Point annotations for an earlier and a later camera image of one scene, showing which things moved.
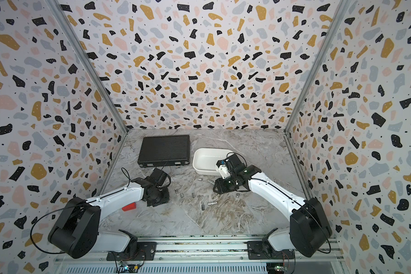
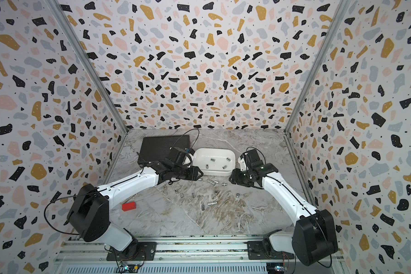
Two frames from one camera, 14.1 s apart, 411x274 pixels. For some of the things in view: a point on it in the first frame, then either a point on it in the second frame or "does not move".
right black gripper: (219, 187) → (234, 177)
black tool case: (164, 151) does not move
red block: (129, 206) does not move
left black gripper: (165, 199) → (193, 176)
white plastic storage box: (204, 160) does not move
